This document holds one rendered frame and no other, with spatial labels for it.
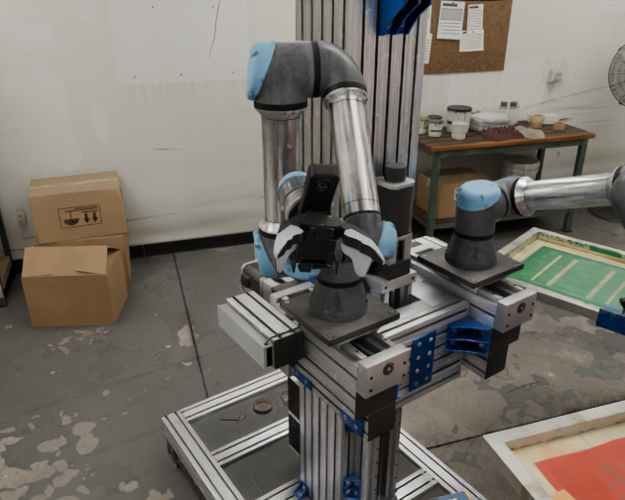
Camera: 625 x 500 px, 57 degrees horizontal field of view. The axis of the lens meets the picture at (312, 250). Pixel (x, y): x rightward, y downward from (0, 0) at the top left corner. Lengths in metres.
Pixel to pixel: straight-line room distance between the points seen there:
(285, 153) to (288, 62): 0.19
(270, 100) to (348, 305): 0.52
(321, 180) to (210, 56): 3.70
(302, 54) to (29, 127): 3.51
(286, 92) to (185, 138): 3.39
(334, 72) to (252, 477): 1.74
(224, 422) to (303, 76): 1.87
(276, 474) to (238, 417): 0.39
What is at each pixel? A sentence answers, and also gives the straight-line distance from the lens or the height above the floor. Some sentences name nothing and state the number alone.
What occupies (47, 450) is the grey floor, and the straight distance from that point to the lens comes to 3.17.
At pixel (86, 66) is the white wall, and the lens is 4.49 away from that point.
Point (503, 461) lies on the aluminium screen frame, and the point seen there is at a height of 0.99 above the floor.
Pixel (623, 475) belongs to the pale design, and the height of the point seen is 0.96.
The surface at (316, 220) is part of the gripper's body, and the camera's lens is 0.88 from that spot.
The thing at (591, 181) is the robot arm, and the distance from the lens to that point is 1.68.
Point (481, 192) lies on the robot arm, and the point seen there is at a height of 1.48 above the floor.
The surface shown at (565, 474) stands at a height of 0.96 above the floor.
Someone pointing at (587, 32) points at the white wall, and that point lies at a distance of 5.96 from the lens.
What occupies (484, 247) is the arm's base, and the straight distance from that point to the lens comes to 1.74.
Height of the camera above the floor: 2.02
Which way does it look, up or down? 25 degrees down
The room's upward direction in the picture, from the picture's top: straight up
